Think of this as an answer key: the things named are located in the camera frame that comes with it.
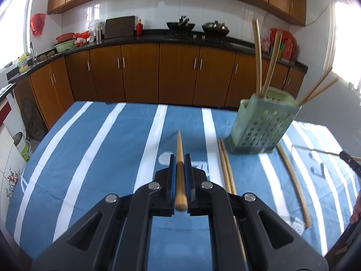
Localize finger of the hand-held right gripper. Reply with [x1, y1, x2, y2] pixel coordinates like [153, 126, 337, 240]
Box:
[339, 150, 361, 179]

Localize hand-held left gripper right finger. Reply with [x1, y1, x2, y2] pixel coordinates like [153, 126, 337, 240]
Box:
[185, 154, 330, 271]

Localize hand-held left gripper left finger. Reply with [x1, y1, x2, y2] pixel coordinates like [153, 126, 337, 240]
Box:
[31, 154, 177, 271]

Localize green perforated chopstick holder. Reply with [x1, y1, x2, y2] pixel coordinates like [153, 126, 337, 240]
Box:
[227, 87, 303, 155]

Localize person's right hand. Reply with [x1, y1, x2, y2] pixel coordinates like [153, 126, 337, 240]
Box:
[350, 195, 361, 224]

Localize blue white striped tablecloth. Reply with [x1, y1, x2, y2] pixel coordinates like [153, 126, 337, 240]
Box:
[6, 101, 361, 271]

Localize wooden base cabinets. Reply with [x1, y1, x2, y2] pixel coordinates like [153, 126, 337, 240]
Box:
[14, 43, 306, 132]

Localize red oil bottle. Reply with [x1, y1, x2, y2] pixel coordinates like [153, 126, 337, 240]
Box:
[282, 41, 294, 60]

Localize black kitchen countertop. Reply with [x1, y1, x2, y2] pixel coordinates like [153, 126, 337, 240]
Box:
[7, 30, 308, 84]

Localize gas stove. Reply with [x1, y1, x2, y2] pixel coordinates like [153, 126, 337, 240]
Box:
[164, 32, 234, 41]

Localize white paint bucket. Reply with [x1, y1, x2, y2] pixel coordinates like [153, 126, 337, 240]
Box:
[14, 131, 34, 162]

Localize dark round rack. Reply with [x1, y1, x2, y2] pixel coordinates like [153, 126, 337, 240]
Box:
[22, 99, 47, 142]

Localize lidded wok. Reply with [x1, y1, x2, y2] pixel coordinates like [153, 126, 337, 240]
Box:
[201, 20, 229, 36]

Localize black wok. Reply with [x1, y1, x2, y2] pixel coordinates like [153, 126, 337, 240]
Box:
[166, 15, 196, 33]

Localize dark wooden cutting board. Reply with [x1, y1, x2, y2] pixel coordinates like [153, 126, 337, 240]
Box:
[104, 15, 136, 39]

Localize red and white plastic bag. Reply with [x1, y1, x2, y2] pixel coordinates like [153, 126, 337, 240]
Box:
[75, 32, 95, 46]

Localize green plastic basin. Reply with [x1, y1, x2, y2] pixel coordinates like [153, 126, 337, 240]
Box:
[54, 40, 76, 53]

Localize red plastic basin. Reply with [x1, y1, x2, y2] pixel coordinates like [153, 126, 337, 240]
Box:
[56, 32, 76, 43]

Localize yellow detergent bottle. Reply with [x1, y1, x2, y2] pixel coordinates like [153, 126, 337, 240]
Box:
[17, 54, 29, 73]

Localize window beside sink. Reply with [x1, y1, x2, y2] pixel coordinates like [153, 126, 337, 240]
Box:
[0, 0, 31, 71]

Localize white wall cable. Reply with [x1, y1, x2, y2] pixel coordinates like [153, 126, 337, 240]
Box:
[261, 4, 331, 34]

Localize red plastic bag on wall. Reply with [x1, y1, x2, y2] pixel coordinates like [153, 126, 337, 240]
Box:
[30, 13, 46, 37]

